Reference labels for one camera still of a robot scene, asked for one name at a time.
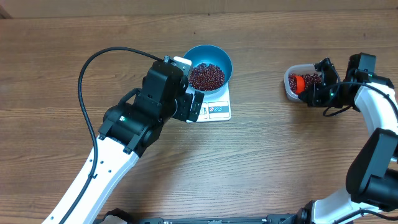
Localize clear plastic container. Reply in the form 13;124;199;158
284;63;322;103

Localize red beans in bowl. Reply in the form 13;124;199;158
188;63;225;91

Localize red measuring scoop blue handle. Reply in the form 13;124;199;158
288;73;305;95

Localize teal blue bowl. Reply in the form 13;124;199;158
183;45;233;92

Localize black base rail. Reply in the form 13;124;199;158
93;208;312;224

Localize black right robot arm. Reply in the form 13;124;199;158
285;53;397;223

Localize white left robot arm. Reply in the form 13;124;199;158
44;57;204;223

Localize white digital kitchen scale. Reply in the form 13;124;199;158
197;83;231;123

